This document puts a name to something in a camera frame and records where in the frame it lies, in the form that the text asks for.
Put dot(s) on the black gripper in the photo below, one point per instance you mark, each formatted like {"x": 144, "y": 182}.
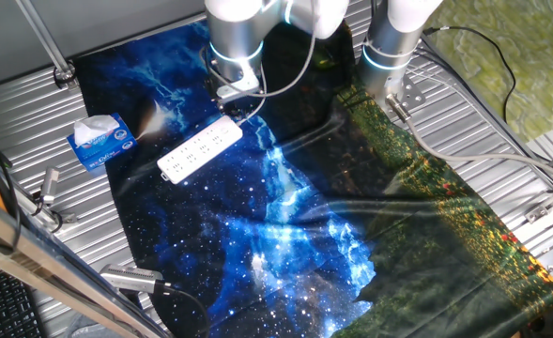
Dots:
{"x": 236, "y": 104}

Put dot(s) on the white power strip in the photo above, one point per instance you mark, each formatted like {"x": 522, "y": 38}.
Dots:
{"x": 196, "y": 152}

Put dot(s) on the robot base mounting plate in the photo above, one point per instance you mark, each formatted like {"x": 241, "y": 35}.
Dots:
{"x": 413, "y": 94}

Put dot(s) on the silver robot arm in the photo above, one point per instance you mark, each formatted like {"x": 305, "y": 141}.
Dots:
{"x": 234, "y": 28}

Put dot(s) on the galaxy print cloth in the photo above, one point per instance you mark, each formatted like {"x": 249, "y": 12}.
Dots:
{"x": 257, "y": 211}

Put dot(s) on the blue tissue box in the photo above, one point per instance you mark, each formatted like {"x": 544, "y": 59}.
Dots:
{"x": 112, "y": 150}

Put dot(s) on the white tissue sheet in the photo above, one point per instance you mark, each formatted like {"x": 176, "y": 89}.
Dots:
{"x": 93, "y": 127}

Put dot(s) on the grey towel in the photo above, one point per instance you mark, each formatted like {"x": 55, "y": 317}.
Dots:
{"x": 81, "y": 327}

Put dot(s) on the black keyboard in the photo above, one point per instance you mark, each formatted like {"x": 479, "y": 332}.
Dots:
{"x": 1, "y": 305}

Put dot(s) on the green patterned floor mat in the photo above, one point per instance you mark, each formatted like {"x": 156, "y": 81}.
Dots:
{"x": 539, "y": 70}

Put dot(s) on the small silver camera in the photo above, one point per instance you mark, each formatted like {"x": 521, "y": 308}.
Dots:
{"x": 50, "y": 183}

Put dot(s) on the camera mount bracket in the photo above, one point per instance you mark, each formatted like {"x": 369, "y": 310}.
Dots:
{"x": 60, "y": 217}

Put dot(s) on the metal camera pole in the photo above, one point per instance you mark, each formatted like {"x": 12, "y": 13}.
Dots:
{"x": 41, "y": 33}

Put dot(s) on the aluminium frame bar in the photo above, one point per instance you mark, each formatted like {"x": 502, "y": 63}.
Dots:
{"x": 46, "y": 277}

